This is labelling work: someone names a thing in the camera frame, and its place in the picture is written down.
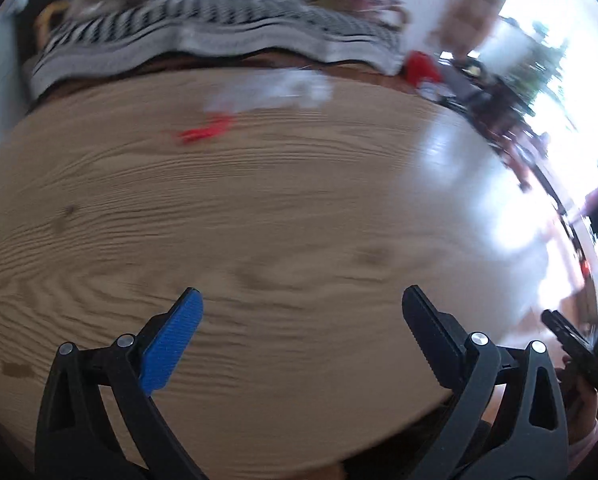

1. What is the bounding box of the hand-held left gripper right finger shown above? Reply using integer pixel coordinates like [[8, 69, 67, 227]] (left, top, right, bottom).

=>
[[401, 285, 570, 480]]

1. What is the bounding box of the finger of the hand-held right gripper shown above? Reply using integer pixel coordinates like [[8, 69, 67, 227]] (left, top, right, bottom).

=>
[[541, 309, 598, 391]]

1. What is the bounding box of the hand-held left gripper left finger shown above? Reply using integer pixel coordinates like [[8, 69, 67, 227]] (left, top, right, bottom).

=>
[[35, 287, 210, 480]]

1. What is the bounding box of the person's right hand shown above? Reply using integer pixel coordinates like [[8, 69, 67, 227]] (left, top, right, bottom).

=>
[[554, 367, 598, 441]]

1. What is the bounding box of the red wrapper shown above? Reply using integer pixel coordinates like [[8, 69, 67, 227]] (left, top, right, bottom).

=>
[[176, 114, 234, 145]]

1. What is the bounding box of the black chair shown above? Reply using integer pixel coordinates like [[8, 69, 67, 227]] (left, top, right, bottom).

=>
[[474, 75, 534, 131]]

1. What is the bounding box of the red plastic bag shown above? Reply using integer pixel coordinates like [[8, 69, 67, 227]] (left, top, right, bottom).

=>
[[404, 51, 442, 86]]

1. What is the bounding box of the clear plastic bag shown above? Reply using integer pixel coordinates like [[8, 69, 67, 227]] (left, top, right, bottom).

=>
[[204, 71, 332, 112]]

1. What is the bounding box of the green potted plant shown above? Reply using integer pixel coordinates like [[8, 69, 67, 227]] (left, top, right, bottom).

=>
[[509, 20, 570, 101]]

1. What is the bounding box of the black white striped blanket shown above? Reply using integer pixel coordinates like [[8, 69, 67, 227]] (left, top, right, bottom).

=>
[[29, 0, 404, 98]]

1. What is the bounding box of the brown patterned curtain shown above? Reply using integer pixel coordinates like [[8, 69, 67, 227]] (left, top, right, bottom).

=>
[[429, 0, 524, 56]]

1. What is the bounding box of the wooden sofa frame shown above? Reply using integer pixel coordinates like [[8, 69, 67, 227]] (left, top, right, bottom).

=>
[[35, 2, 70, 51]]

